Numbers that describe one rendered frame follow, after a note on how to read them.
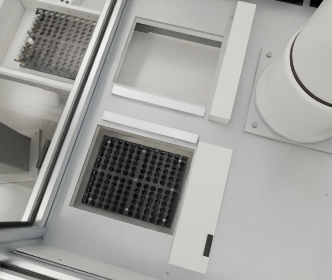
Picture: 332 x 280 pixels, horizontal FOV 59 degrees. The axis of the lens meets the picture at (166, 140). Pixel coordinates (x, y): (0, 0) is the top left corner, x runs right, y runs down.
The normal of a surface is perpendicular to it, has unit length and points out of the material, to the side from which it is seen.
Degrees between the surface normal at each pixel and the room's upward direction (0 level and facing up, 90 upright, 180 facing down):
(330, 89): 82
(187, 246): 0
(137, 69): 0
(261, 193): 0
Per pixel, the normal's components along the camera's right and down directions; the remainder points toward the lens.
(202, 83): -0.01, -0.25
